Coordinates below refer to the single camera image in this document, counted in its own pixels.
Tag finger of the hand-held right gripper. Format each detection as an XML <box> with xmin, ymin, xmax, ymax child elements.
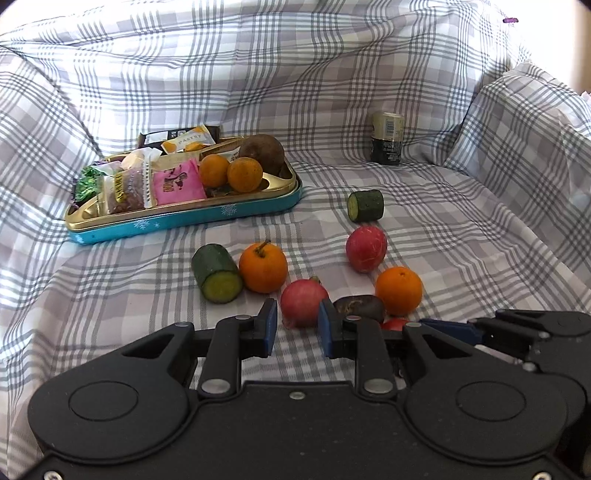
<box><xmin>495</xmin><ymin>309</ymin><xmax>591</xmax><ymax>340</ymax></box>
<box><xmin>419</xmin><ymin>318</ymin><xmax>550</xmax><ymax>357</ymax></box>

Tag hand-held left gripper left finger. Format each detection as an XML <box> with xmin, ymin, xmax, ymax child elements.
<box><xmin>122</xmin><ymin>298</ymin><xmax>279</xmax><ymax>398</ymax></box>

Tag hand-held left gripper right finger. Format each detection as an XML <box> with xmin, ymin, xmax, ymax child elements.
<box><xmin>318</xmin><ymin>298</ymin><xmax>482</xmax><ymax>398</ymax></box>

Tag red round fruit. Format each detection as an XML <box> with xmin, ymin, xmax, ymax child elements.
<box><xmin>346</xmin><ymin>225</ymin><xmax>389</xmax><ymax>274</ymax></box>
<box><xmin>280</xmin><ymin>276</ymin><xmax>330</xmax><ymax>329</ymax></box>

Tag dark brown fruit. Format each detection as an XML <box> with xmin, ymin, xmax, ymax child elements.
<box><xmin>333</xmin><ymin>295</ymin><xmax>387</xmax><ymax>324</ymax></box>

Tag orange with stem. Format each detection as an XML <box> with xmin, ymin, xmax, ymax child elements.
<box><xmin>239</xmin><ymin>240</ymin><xmax>289</xmax><ymax>295</ymax></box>

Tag orange without stem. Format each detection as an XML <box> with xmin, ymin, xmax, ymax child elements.
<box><xmin>375</xmin><ymin>266</ymin><xmax>424</xmax><ymax>317</ymax></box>

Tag long cucumber piece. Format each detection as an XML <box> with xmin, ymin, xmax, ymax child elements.
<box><xmin>191</xmin><ymin>244</ymin><xmax>245</xmax><ymax>304</ymax></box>

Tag short cucumber piece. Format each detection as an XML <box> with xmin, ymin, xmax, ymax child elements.
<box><xmin>348</xmin><ymin>189</ymin><xmax>385</xmax><ymax>224</ymax></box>

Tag blue and gold tin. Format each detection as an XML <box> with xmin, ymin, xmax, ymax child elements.
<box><xmin>64</xmin><ymin>136</ymin><xmax>303</xmax><ymax>245</ymax></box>

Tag small orange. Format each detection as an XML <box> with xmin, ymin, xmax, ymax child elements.
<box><xmin>199</xmin><ymin>154</ymin><xmax>230</xmax><ymax>188</ymax></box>
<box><xmin>226</xmin><ymin>157</ymin><xmax>264</xmax><ymax>193</ymax></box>

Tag pink snack packet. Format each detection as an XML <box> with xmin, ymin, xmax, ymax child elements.
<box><xmin>152</xmin><ymin>158</ymin><xmax>207</xmax><ymax>206</ymax></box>

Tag brown round fruit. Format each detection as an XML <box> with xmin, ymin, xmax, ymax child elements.
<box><xmin>239</xmin><ymin>134</ymin><xmax>286</xmax><ymax>177</ymax></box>

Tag beige snack packet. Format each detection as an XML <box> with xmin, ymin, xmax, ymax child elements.
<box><xmin>159</xmin><ymin>138</ymin><xmax>242</xmax><ymax>169</ymax></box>

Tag grey plaid pillow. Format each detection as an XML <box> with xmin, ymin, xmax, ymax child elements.
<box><xmin>442</xmin><ymin>61</ymin><xmax>591</xmax><ymax>206</ymax></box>

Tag clear packet of brown snack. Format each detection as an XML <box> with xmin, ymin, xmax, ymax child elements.
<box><xmin>102</xmin><ymin>156</ymin><xmax>158</xmax><ymax>215</ymax></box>

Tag beige and black can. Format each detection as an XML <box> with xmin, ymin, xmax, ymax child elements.
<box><xmin>370</xmin><ymin>111</ymin><xmax>406</xmax><ymax>165</ymax></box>

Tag orange and white pastry packet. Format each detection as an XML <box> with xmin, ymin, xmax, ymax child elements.
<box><xmin>161</xmin><ymin>126</ymin><xmax>222</xmax><ymax>154</ymax></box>

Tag white crinkled wrapper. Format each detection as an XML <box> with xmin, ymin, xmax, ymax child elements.
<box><xmin>120</xmin><ymin>148</ymin><xmax>162</xmax><ymax>172</ymax></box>

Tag dark chocolate wrapper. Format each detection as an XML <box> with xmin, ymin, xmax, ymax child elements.
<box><xmin>139</xmin><ymin>126</ymin><xmax>223</xmax><ymax>149</ymax></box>

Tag green candy wrapper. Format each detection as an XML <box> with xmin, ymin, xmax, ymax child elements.
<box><xmin>74</xmin><ymin>165</ymin><xmax>108</xmax><ymax>205</ymax></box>

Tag grey plaid bed sheet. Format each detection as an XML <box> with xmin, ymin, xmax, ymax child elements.
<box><xmin>0</xmin><ymin>0</ymin><xmax>591</xmax><ymax>480</ymax></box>

